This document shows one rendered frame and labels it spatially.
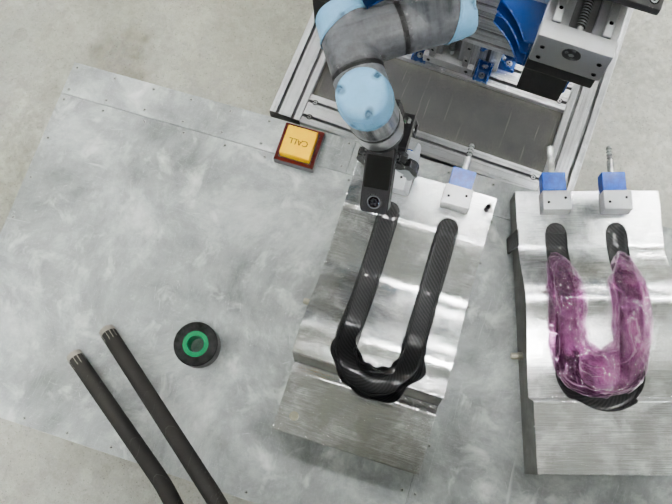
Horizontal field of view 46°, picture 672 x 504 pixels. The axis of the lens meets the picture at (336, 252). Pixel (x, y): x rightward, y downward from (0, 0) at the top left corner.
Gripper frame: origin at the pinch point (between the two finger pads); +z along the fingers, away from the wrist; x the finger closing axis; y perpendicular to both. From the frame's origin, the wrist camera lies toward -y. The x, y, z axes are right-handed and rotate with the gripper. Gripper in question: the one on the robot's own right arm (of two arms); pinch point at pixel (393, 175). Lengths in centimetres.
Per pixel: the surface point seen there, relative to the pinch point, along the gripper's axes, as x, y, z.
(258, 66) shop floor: 70, 44, 92
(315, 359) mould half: 3.2, -34.3, -4.1
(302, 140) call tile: 20.6, 4.2, 8.1
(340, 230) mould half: 7.1, -11.4, 2.9
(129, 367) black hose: 36, -45, -2
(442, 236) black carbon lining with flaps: -10.3, -7.4, 6.2
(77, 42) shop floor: 128, 36, 83
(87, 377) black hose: 43, -49, -3
